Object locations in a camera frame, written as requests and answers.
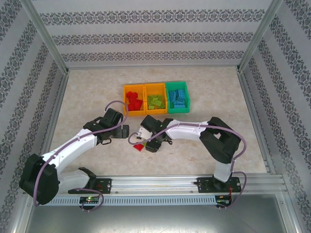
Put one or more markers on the red stepped lego brick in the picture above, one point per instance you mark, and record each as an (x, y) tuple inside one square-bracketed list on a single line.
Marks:
[(130, 107)]

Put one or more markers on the green plastic bin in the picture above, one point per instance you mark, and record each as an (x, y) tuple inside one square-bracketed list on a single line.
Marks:
[(178, 111)]

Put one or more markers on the small red lego brick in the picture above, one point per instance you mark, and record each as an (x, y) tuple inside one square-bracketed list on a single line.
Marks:
[(139, 147), (132, 94)]

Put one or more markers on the small green lego brick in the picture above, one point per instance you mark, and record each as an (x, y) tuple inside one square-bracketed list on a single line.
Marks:
[(151, 107), (161, 105)]

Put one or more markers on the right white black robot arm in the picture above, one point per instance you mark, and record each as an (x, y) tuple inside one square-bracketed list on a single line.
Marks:
[(187, 131)]

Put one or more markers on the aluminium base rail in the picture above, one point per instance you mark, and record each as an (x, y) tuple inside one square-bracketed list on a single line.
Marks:
[(150, 184)]

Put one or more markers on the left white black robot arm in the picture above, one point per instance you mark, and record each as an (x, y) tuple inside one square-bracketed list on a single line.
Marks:
[(73, 148)]

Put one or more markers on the aluminium side rail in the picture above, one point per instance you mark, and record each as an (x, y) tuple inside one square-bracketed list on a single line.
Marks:
[(55, 109), (248, 97)]

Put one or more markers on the grey metal panel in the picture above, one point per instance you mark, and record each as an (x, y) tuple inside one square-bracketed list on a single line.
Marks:
[(155, 219)]

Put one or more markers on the aluminium cross rail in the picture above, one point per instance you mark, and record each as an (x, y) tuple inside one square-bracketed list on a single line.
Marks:
[(153, 66)]

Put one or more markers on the small circuit board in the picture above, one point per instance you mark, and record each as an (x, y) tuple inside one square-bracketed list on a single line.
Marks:
[(90, 199), (223, 199)]

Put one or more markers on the aluminium frame post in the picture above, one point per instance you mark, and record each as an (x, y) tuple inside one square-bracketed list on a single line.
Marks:
[(258, 36), (46, 36)]

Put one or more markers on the orange plastic bin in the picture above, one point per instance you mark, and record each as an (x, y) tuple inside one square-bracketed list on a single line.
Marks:
[(133, 113), (156, 112)]

